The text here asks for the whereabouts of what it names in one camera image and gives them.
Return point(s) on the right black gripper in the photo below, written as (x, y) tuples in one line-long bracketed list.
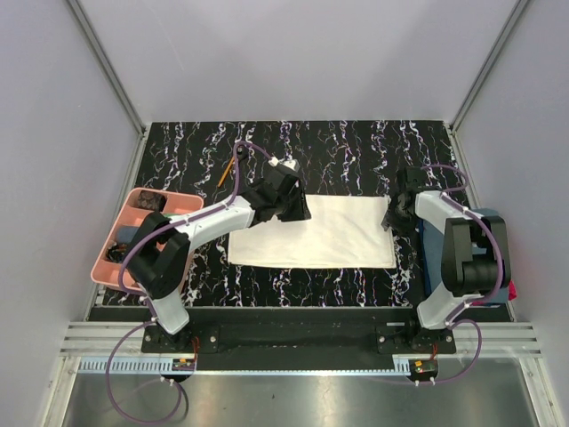
[(391, 219)]

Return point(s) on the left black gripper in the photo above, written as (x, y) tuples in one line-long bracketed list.
[(301, 212)]

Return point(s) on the white cloth napkin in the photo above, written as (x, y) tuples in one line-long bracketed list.
[(344, 232)]

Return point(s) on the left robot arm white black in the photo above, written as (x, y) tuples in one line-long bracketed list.
[(157, 255)]

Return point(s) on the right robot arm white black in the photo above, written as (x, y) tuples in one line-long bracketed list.
[(435, 205)]

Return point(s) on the blue folded cloth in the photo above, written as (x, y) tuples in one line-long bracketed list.
[(431, 262)]

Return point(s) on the magenta cloth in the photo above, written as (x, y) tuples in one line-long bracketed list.
[(512, 291)]

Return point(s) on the dark patterned cloth in tray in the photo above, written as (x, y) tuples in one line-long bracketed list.
[(150, 200)]

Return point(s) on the pink compartment tray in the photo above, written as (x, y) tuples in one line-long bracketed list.
[(105, 271)]

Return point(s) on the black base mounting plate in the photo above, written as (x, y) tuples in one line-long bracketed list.
[(299, 339)]

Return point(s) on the grey blue cloth in tray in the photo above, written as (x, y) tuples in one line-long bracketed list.
[(125, 234)]

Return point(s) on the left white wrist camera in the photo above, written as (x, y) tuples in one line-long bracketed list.
[(286, 166)]

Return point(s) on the black handled utensil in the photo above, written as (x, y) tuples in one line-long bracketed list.
[(241, 154)]

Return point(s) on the orange handled utensil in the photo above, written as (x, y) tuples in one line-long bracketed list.
[(226, 172)]

